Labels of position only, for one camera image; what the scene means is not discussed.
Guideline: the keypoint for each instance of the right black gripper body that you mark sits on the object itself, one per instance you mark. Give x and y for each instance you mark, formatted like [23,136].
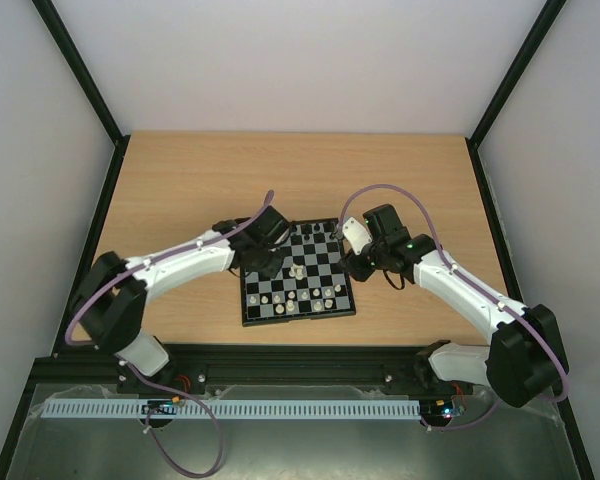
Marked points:
[356,263]

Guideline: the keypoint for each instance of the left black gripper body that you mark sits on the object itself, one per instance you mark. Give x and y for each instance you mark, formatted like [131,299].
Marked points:
[256,266]

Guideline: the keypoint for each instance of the black magnetic chess board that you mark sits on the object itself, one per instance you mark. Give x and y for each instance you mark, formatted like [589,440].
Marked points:
[314,295]

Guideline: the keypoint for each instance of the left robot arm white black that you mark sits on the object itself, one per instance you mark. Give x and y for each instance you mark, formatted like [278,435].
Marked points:
[110,302]

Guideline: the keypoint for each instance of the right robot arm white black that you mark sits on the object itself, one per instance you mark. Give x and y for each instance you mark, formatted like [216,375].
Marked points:
[523,355]

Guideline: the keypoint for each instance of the white king chess piece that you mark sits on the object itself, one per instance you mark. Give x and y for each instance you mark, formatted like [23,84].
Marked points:
[299,272]

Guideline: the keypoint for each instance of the black chess piece row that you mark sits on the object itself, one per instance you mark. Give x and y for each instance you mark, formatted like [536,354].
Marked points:
[315,232]

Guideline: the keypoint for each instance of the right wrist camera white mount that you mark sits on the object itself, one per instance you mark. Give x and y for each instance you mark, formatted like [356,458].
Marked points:
[355,233]

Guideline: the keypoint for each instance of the black aluminium frame rail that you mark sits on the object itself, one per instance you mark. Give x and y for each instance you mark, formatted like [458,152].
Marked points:
[198,367]

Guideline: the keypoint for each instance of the light blue slotted cable duct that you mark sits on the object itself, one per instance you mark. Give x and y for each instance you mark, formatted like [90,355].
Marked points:
[233,409]

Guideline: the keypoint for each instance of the right frame post black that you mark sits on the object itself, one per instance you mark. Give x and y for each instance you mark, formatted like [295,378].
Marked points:
[532,42]

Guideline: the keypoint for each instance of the frame post black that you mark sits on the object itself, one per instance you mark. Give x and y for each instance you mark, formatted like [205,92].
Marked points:
[532,42]
[56,27]

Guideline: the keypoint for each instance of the left frame post black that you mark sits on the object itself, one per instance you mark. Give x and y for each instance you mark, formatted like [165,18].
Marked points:
[56,27]

